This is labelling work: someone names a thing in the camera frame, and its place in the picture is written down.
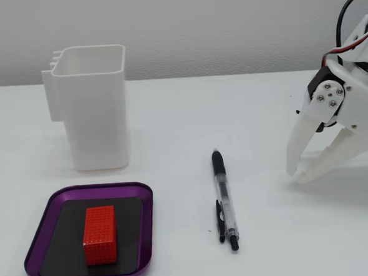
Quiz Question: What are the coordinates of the black clear gel pen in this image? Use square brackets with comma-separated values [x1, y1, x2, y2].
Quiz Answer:
[210, 146, 241, 254]

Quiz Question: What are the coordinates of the red white black servo wire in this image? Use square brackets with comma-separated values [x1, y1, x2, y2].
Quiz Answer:
[319, 26, 368, 69]

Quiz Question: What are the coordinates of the white plastic pen holder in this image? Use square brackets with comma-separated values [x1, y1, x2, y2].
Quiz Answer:
[39, 43, 133, 174]

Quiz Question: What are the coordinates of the black mat inside tray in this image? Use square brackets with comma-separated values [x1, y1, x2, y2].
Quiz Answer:
[34, 195, 148, 276]

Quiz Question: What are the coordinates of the red studded block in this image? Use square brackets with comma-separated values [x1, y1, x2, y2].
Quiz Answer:
[80, 205, 119, 267]

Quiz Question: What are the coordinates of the black cable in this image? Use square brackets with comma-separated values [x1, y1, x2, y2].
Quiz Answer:
[333, 0, 368, 66]

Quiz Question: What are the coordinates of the purple metal tray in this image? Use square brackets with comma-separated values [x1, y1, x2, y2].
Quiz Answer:
[19, 180, 158, 276]

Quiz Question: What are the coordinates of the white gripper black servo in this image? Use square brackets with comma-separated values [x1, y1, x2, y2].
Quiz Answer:
[279, 57, 368, 186]

